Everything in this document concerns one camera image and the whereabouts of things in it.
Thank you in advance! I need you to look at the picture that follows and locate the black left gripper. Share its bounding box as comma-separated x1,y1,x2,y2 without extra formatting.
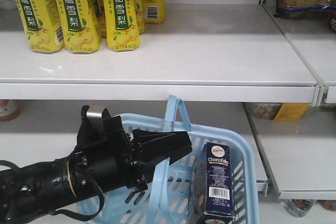
68,116,192,198

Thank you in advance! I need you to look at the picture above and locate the light blue shopping basket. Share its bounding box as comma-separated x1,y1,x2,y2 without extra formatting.
92,96,260,223

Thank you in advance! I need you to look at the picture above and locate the dark blue Chocotello cookie box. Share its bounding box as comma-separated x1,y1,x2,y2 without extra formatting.
187,142,234,223

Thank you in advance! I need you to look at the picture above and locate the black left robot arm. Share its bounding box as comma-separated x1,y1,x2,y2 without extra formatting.
1,116,192,223

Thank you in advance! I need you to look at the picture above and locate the clear cookie tub yellow label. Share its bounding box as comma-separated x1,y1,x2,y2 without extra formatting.
244,102,315,121

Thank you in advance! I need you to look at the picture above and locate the white supermarket shelf unit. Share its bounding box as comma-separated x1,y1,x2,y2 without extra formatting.
1,0,335,199

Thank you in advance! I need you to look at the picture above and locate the yellow pear drink bottle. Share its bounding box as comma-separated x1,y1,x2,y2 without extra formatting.
103,0,140,52
15,0,64,54
56,0,102,54

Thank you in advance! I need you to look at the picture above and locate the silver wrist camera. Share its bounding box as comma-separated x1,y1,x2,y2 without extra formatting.
81,105,111,131

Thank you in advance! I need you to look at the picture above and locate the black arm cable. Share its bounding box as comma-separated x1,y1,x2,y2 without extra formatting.
0,155,106,222

